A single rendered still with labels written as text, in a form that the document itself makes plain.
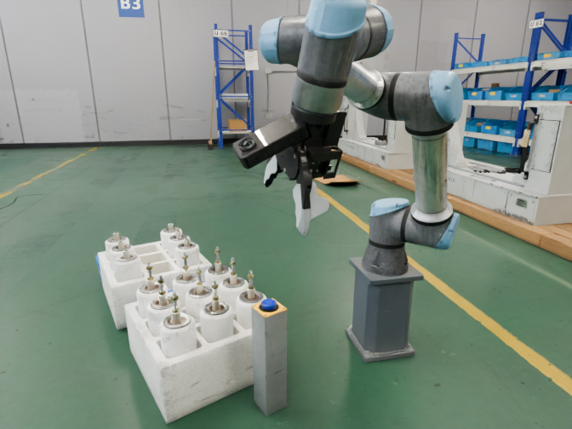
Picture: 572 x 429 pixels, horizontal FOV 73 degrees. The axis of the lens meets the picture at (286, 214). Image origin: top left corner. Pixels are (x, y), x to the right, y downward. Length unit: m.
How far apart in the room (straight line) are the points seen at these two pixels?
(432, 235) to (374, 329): 0.38
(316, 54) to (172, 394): 0.93
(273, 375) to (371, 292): 0.41
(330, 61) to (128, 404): 1.09
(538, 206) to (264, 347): 2.13
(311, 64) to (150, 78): 6.98
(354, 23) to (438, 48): 8.33
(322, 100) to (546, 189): 2.38
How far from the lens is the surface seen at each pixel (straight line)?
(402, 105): 0.99
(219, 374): 1.21
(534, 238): 2.73
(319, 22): 0.55
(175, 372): 1.14
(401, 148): 4.43
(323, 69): 0.56
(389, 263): 1.28
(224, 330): 1.17
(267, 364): 1.10
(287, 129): 0.60
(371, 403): 1.26
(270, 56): 0.73
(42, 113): 7.88
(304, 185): 0.60
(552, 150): 2.81
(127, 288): 1.58
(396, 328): 1.39
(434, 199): 1.14
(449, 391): 1.37
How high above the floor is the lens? 0.85
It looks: 17 degrees down
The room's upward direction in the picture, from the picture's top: straight up
